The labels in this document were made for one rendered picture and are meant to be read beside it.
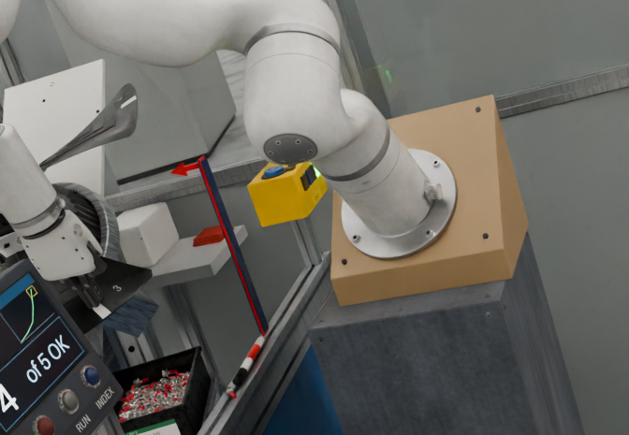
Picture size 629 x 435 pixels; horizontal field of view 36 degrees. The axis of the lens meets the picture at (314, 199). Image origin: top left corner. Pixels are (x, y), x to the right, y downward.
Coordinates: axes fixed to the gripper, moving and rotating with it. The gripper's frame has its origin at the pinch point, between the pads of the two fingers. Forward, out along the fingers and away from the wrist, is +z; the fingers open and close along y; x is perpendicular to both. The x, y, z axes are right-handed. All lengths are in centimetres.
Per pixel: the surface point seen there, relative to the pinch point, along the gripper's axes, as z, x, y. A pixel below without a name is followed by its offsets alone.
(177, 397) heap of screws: 18.8, 7.4, -8.9
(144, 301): 14.6, -13.9, 2.3
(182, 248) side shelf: 40, -65, 22
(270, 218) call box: 15.9, -33.3, -18.7
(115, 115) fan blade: -16.2, -28.0, -3.4
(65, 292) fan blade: -0.2, -1.5, 5.4
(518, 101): 31, -79, -63
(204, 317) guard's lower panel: 66, -69, 30
